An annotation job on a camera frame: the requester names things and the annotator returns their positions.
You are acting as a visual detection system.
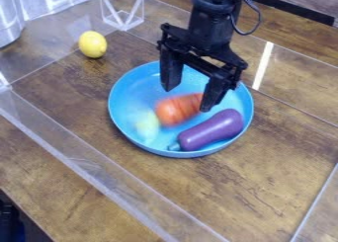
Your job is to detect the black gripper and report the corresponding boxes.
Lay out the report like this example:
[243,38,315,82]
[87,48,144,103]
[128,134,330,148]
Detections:
[158,0,247,112]

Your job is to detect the orange toy carrot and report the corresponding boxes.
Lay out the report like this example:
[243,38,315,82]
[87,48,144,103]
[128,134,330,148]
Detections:
[132,93,203,143]

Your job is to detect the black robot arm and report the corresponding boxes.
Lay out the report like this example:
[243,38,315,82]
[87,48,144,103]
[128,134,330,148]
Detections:
[158,0,259,112]

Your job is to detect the blue round tray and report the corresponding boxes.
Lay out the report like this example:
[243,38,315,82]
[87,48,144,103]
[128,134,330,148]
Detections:
[107,61,254,158]

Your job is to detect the purple toy eggplant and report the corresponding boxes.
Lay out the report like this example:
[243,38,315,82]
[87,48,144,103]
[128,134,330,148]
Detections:
[168,109,245,151]

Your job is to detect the yellow toy lemon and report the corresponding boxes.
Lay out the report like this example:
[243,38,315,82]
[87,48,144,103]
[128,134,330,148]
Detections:
[78,31,107,58]

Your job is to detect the grey white curtain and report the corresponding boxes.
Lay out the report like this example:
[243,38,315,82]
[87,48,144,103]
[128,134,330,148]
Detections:
[0,0,90,48]

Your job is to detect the clear acrylic corner bracket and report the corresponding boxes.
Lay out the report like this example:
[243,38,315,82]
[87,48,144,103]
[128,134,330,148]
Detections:
[100,0,144,32]

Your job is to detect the black cable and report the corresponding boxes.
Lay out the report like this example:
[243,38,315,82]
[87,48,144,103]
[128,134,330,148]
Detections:
[229,0,263,37]

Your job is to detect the clear acrylic enclosure wall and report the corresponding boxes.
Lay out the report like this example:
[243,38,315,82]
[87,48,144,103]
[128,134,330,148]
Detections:
[0,0,338,242]

